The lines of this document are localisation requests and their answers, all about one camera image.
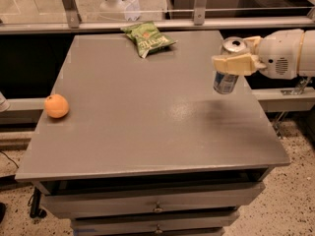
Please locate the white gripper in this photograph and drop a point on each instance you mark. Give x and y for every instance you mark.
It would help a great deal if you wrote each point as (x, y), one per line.
(279, 53)

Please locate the silver blue redbull can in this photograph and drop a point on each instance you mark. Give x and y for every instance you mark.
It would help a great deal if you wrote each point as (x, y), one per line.
(232, 62)

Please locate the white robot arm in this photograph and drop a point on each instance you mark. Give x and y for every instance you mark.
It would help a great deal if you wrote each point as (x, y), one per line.
(306, 56)

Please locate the green jalapeno chip bag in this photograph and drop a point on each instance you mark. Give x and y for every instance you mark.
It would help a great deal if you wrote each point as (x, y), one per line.
(147, 38)

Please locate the grey drawer cabinet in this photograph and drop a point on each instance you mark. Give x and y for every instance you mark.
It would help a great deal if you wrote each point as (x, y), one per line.
(149, 123)

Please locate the grey drawer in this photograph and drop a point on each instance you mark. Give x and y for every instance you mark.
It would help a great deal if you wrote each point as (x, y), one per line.
(143, 201)
(147, 223)

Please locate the top grey drawer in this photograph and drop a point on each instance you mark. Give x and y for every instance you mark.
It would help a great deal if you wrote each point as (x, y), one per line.
(143, 201)

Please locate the metal top drawer knob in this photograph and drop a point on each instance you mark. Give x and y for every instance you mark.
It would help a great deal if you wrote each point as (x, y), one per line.
(157, 208)

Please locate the metal drawer knob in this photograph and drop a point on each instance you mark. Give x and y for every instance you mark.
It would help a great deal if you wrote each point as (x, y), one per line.
(158, 230)
(157, 208)

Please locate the orange fruit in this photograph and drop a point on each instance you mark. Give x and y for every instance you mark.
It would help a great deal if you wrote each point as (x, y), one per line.
(56, 106)

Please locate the black caster wheel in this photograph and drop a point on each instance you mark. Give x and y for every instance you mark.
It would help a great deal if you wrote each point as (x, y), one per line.
(35, 210)

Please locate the metal railing frame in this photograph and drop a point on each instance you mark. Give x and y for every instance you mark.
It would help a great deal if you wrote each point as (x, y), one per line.
(46, 16)

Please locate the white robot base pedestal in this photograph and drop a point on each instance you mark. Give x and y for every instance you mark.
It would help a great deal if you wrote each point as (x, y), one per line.
(119, 10)

